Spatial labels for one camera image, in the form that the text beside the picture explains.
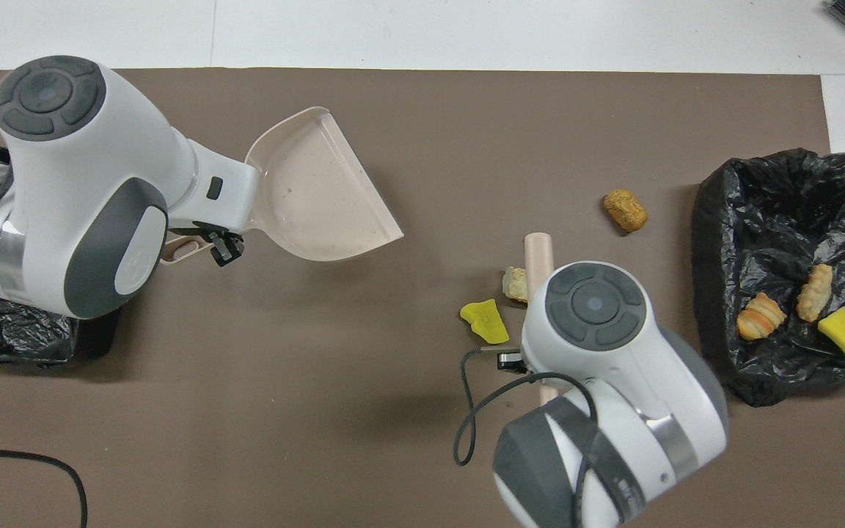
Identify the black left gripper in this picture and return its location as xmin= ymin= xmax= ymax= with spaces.
xmin=168 ymin=220 xmax=245 ymax=267

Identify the yellow sponge piece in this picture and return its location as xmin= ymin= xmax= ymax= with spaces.
xmin=459 ymin=298 xmax=511 ymax=345

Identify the pale angular bread chunk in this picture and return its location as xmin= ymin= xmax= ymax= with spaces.
xmin=503 ymin=266 xmax=530 ymax=303

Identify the beige plastic dustpan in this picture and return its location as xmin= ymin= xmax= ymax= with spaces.
xmin=161 ymin=106 xmax=404 ymax=265

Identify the beige brush with black bristles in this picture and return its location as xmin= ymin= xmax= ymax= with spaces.
xmin=524 ymin=232 xmax=560 ymax=404

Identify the golden fried croquette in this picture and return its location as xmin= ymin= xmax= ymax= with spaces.
xmin=604 ymin=189 xmax=648 ymax=234

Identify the striped orange croissant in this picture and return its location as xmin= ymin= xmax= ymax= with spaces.
xmin=736 ymin=292 xmax=788 ymax=341

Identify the pale rounded bread piece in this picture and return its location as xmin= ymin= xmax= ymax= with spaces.
xmin=796 ymin=263 xmax=834 ymax=323

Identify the yellow sponge wedge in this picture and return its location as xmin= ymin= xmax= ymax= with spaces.
xmin=817 ymin=306 xmax=845 ymax=359

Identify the bin with taut black bag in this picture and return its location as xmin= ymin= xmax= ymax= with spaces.
xmin=0 ymin=143 xmax=121 ymax=367

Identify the bin with loose black bag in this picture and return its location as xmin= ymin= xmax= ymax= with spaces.
xmin=690 ymin=148 xmax=845 ymax=409

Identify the brown table mat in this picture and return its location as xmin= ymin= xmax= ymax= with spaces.
xmin=0 ymin=68 xmax=845 ymax=528

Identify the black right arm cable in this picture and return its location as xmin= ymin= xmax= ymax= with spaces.
xmin=453 ymin=346 xmax=599 ymax=467

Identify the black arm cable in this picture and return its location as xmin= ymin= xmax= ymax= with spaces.
xmin=0 ymin=447 xmax=89 ymax=528
xmin=453 ymin=346 xmax=599 ymax=467

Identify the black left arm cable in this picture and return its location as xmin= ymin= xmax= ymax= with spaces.
xmin=0 ymin=447 xmax=89 ymax=528

